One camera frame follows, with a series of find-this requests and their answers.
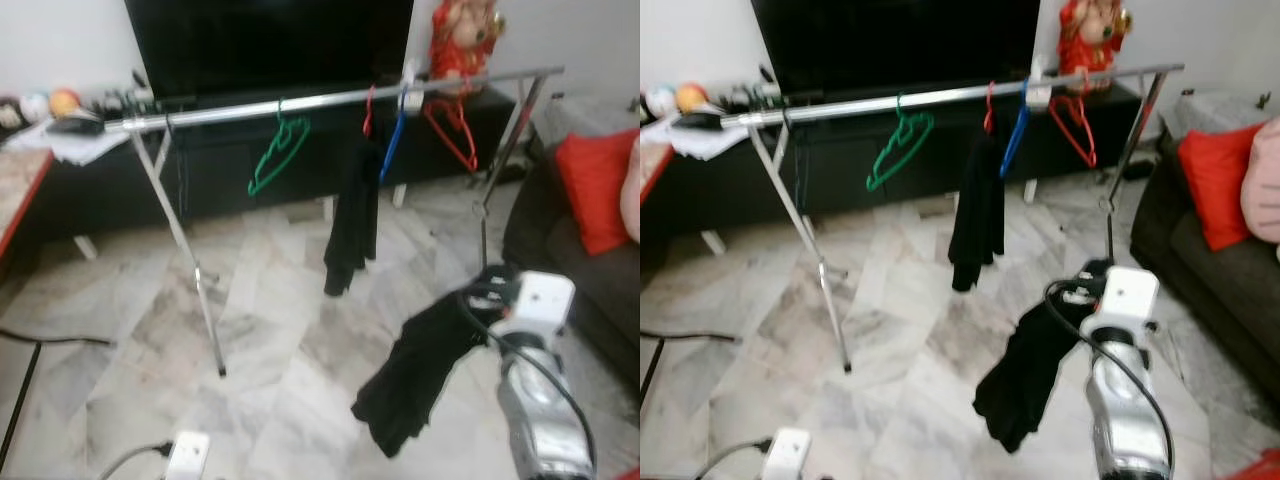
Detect black shirt red collar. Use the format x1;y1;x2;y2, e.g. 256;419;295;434
350;262;521;459
972;258;1113;456

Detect green plastic hanger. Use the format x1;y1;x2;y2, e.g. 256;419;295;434
865;95;936;193
247;98;313;198

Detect blue plastic hanger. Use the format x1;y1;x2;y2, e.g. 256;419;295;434
1000;80;1031;181
378;85;409;186

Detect pink plush cushion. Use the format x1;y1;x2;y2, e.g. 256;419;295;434
1240;110;1280;246
620;145;641;246

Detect dark brown sofa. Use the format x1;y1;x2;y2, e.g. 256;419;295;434
502;150;641;391
1130;150;1280;386

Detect red cushion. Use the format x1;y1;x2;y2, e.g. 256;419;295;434
1177;125;1263;253
555;130;636;256

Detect white papers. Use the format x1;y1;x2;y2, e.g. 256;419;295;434
10;118;131;166
645;115;751;161

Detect grey cushion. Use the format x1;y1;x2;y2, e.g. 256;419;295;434
1160;90;1280;141
530;95;641;151

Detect black TV console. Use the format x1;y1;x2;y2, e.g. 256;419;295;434
640;85;1141;256
0;88;521;263

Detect silver metal clothes rack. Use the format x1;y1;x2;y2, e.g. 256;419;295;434
720;63;1186;376
103;66;566;379

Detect red gold statue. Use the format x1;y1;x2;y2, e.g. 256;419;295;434
1058;0;1134;93
430;0;507;96

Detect white plastic hanging clip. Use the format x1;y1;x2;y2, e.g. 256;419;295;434
398;60;425;113
1025;55;1051;109

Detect black shirt green logo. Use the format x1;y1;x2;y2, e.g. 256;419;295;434
323;130;386;298
947;130;1006;293

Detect black electronic gadget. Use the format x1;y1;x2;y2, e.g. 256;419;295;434
95;85;159;113

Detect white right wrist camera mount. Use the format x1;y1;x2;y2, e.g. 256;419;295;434
500;270;578;336
1085;266;1161;333

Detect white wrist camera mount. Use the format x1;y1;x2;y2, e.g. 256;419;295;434
1085;266;1161;333
762;428;813;480
500;270;578;336
163;430;211;480

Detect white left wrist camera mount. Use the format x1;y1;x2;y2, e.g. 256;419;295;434
163;430;211;480
762;428;813;480

